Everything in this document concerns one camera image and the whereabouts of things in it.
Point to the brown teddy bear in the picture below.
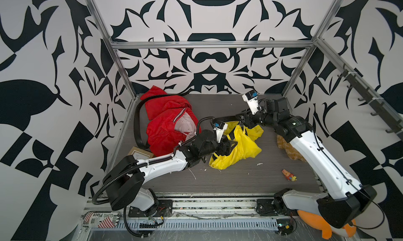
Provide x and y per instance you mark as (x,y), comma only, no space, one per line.
(291,152)

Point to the striped printed bag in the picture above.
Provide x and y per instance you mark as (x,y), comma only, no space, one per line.
(95,219)

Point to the red trousers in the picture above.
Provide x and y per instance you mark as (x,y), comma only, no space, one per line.
(171,121)

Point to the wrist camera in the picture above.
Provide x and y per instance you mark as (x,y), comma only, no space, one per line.
(251,98)
(219,128)

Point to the black coat hook rack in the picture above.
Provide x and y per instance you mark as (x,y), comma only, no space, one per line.
(381,108)

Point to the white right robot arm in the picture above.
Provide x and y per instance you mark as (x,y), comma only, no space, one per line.
(344,199)

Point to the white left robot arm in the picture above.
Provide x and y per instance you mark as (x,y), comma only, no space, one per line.
(122,186)

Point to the white cable duct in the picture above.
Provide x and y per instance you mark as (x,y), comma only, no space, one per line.
(211,224)

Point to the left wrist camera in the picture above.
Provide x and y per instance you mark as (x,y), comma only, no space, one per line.
(219,128)

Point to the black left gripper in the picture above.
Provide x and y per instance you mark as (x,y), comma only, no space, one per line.
(226,149)

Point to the small colourful toy figure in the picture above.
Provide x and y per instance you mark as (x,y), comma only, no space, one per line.
(288,175)

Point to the framed picture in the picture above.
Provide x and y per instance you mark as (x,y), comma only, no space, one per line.
(138,153)

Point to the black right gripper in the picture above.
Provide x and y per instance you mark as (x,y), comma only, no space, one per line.
(248,118)

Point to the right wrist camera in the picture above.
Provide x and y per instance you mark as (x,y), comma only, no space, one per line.
(251,98)

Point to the black belt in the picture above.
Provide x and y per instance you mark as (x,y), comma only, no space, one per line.
(136,120)
(233,125)

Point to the orange plush fish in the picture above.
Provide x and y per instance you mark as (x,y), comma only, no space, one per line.
(319,223)

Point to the yellow trousers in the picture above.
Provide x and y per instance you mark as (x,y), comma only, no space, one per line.
(246,146)

